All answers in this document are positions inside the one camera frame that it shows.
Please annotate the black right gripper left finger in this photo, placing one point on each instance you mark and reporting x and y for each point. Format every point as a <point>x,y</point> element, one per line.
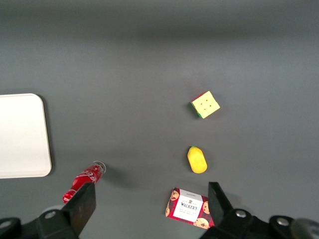
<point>81,206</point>

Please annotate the yellow toy mango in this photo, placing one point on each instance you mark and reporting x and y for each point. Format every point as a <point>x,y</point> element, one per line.
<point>197,160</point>

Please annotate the red Walkers shortbread box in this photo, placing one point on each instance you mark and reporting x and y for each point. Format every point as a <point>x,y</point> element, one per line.
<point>188,206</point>

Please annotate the red coke bottle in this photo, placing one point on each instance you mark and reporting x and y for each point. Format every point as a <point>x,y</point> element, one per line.
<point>87,174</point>

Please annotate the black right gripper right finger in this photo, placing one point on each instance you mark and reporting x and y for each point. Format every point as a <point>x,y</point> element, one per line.
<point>219,206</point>

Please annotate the white rectangular tray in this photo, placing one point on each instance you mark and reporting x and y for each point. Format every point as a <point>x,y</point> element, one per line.
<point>22,134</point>

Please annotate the yellow-faced puzzle cube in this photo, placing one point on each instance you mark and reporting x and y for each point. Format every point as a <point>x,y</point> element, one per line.
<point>206,105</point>

